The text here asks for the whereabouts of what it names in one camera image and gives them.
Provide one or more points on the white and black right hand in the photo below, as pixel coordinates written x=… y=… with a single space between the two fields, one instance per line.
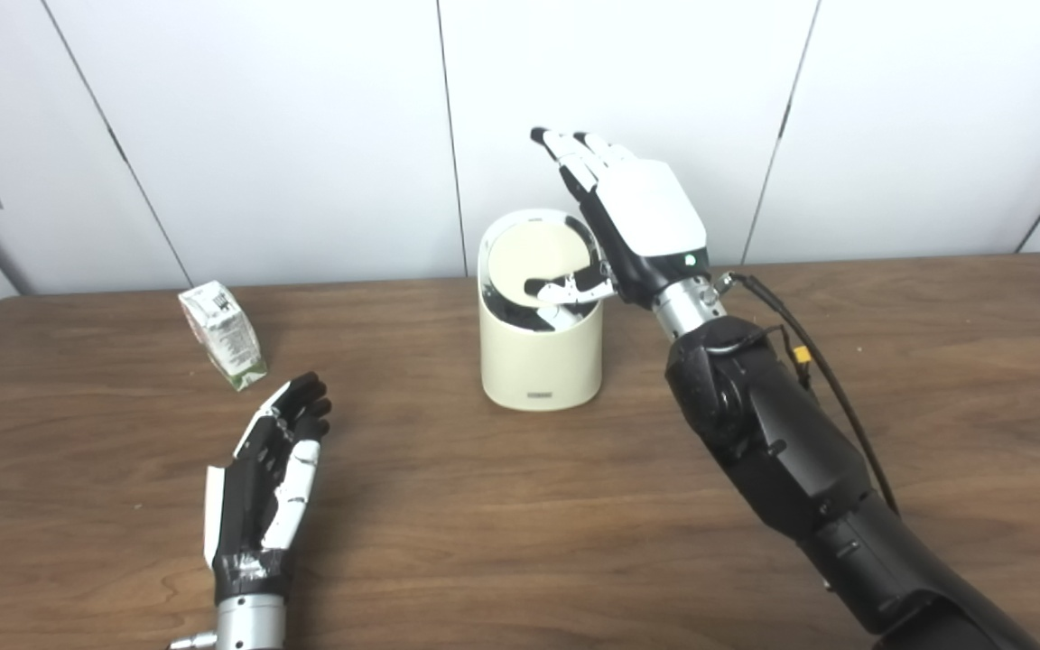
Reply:
x=651 y=212

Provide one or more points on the white and black left hand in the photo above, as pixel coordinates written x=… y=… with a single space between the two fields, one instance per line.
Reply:
x=249 y=515

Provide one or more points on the cream round bin lid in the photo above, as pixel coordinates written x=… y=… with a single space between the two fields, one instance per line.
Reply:
x=529 y=257

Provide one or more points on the white green milk carton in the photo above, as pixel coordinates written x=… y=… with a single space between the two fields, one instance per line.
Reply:
x=224 y=329

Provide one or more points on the cream-colored bin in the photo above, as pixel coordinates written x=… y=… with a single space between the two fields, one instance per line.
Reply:
x=538 y=366

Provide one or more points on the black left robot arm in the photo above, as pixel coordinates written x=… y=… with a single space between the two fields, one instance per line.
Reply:
x=251 y=623

